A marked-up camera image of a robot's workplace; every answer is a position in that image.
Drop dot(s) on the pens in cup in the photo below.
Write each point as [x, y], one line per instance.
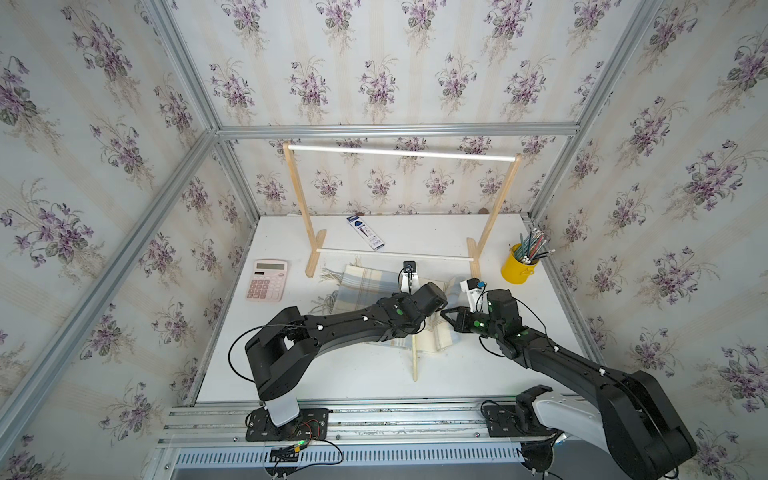
[532, 248]

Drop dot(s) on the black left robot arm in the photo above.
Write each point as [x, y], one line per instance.
[282, 350]

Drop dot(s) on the plaid blue cream scarf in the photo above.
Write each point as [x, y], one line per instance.
[357, 287]

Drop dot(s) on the wooden clothes rack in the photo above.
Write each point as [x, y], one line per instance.
[316, 239]

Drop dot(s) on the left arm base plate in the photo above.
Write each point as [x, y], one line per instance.
[311, 424]

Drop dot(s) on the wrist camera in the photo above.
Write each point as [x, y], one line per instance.
[474, 290]
[408, 277]

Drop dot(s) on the small circuit board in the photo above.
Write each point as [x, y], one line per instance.
[288, 454]

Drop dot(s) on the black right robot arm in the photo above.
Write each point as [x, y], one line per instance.
[628, 415]

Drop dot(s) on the yellow pen cup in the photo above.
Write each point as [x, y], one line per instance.
[516, 272]

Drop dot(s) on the cream wooden clothes hanger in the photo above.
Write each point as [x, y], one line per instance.
[414, 357]

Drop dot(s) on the pink calculator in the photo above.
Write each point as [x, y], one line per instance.
[267, 281]

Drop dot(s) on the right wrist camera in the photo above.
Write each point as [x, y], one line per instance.
[474, 290]

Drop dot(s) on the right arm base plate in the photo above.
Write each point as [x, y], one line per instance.
[505, 421]

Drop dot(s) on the aluminium rail base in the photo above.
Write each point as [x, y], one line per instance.
[360, 434]

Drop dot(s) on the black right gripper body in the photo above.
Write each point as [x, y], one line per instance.
[473, 322]

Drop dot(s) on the blue white flat package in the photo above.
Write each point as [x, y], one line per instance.
[365, 232]

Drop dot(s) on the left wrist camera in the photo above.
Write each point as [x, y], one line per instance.
[408, 277]

